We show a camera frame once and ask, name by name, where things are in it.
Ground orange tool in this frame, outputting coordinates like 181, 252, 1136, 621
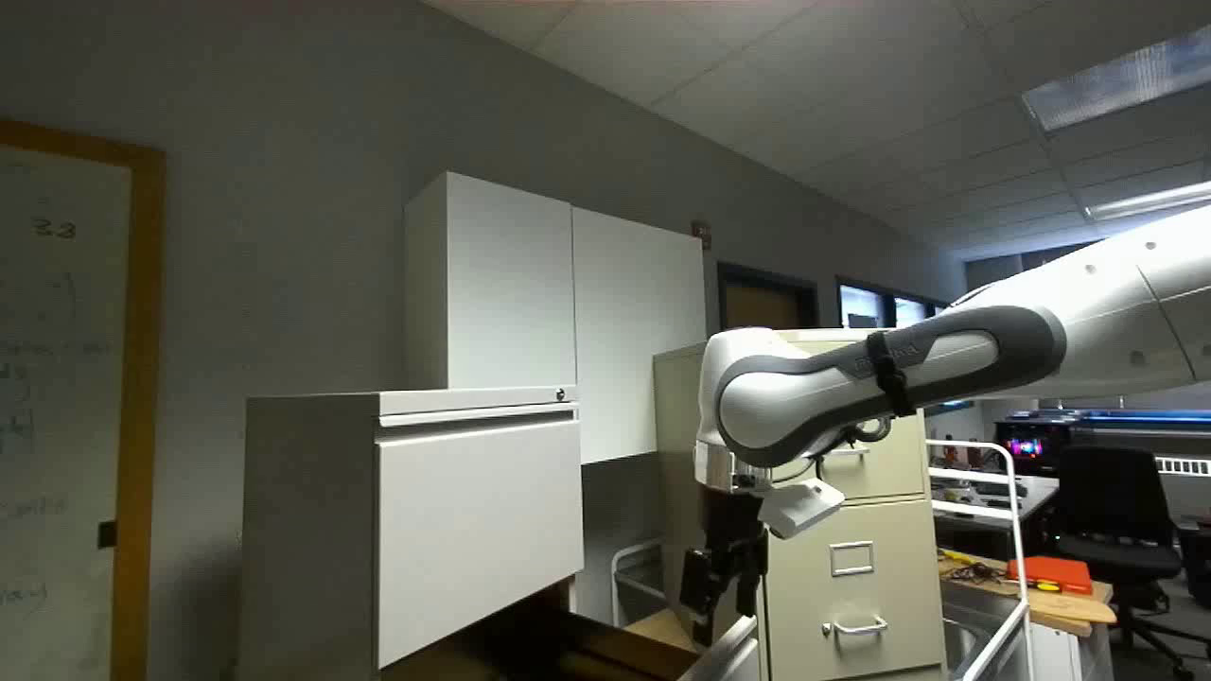
1002, 551, 1098, 597

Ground narrow ceiling light panel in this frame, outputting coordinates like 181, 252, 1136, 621
1079, 174, 1211, 229

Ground tall white drawer front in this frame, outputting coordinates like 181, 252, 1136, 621
374, 418, 586, 674

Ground dark wooden door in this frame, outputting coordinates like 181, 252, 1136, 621
714, 259, 822, 336

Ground wide ceiling light panel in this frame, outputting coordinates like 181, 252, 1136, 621
1020, 23, 1211, 138

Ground black strap on arm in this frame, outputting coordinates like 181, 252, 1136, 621
863, 326, 920, 421

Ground beige drawer without label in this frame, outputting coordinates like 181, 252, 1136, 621
815, 411, 940, 502

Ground white wall cabinet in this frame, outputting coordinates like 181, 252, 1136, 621
403, 165, 713, 469

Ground thin white drawer front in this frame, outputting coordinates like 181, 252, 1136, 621
374, 387, 583, 435

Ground beige drawer with label holder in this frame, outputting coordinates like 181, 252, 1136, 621
764, 493, 952, 681

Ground beige metal filing cabinet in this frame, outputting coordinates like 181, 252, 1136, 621
651, 326, 952, 681

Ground wooden workbench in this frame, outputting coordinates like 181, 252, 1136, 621
940, 540, 1124, 642

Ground white filing cabinet body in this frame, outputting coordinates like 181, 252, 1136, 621
240, 387, 586, 681

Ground grey window blinds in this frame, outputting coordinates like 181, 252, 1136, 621
967, 241, 1106, 295

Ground computer monitor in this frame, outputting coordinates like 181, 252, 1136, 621
992, 411, 1079, 478

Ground white metal tube frame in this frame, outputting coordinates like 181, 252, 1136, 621
924, 435, 1037, 681

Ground wood framed whiteboard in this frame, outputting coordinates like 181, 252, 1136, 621
0, 119, 172, 681

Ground black office chair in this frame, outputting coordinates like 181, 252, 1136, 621
1049, 440, 1211, 651

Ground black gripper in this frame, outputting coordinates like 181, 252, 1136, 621
683, 483, 769, 621

